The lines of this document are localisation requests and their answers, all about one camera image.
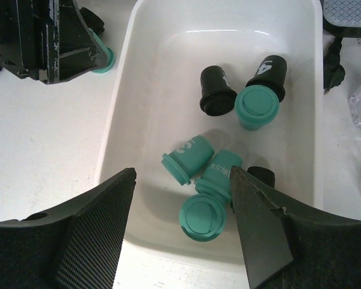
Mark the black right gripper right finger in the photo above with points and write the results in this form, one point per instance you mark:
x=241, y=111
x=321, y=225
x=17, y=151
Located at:
x=289, y=244

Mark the teal coffee capsule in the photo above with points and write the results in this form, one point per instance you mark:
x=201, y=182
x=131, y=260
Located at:
x=187, y=160
x=256, y=106
x=107, y=59
x=215, y=180
x=202, y=217

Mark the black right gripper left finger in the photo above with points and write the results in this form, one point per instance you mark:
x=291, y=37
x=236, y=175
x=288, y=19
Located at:
x=75, y=244

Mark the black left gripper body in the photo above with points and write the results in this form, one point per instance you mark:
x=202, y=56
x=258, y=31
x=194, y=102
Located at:
x=48, y=41

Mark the black coffee capsule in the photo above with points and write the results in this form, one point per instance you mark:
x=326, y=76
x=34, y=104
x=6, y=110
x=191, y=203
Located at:
x=271, y=73
x=263, y=178
x=218, y=98

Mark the white storage basket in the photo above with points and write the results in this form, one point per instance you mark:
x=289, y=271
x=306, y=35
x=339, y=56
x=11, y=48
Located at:
x=155, y=109

